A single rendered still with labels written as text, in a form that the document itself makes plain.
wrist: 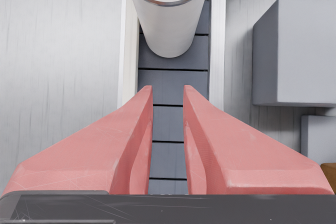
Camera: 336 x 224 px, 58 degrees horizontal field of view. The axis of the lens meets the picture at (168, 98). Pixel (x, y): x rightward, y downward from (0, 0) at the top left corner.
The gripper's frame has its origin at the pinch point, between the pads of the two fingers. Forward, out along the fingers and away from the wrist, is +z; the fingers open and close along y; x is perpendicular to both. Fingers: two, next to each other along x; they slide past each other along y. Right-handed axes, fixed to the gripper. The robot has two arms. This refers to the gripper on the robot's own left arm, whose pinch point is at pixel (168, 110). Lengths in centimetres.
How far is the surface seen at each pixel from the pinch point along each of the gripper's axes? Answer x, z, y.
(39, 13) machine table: 5.9, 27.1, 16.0
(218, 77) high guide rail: 5.0, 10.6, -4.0
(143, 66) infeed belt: 8.5, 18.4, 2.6
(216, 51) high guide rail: 3.4, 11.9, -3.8
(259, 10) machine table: 5.6, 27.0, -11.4
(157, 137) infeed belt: 14.3, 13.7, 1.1
